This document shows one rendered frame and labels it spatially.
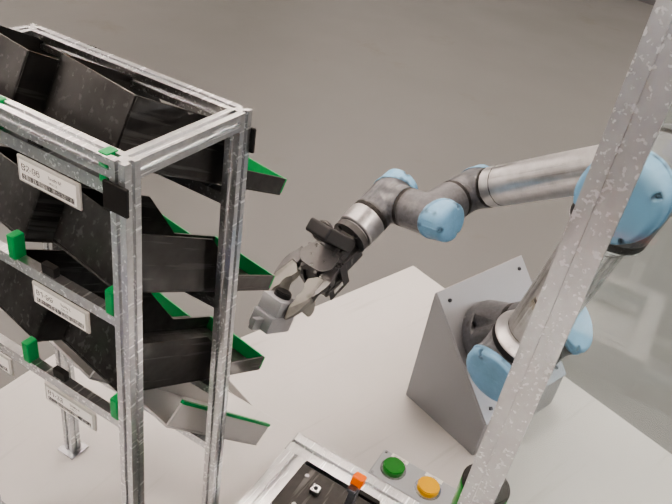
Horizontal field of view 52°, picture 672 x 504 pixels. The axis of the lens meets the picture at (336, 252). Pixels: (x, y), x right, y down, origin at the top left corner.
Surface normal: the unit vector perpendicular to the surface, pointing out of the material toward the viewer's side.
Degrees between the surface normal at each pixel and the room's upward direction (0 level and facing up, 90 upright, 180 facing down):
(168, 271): 90
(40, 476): 0
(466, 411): 90
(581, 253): 90
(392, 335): 0
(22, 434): 0
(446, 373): 90
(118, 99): 65
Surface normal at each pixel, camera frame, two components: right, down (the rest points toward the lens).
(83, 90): -0.52, -0.04
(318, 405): 0.15, -0.82
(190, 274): 0.75, 0.46
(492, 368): -0.73, 0.48
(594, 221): -0.50, 0.42
